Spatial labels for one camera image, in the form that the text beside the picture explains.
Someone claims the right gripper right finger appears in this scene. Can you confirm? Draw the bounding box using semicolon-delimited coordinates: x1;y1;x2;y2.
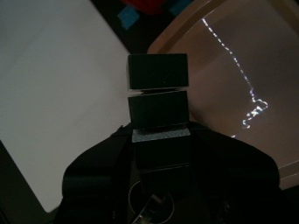
189;121;291;224

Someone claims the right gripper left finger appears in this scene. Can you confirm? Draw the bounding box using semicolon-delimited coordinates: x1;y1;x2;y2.
52;122;136;224

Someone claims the white cutting board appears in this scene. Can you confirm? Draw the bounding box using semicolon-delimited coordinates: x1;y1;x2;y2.
0;0;135;214

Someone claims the tan wooden plate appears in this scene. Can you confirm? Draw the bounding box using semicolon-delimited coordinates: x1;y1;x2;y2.
145;0;299;192

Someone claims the blue tape piece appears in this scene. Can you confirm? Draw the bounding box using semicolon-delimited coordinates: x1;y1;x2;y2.
167;0;193;17
116;4;140;31

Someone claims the red plastic cup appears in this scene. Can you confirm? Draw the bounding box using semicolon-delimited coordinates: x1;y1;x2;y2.
119;0;168;16

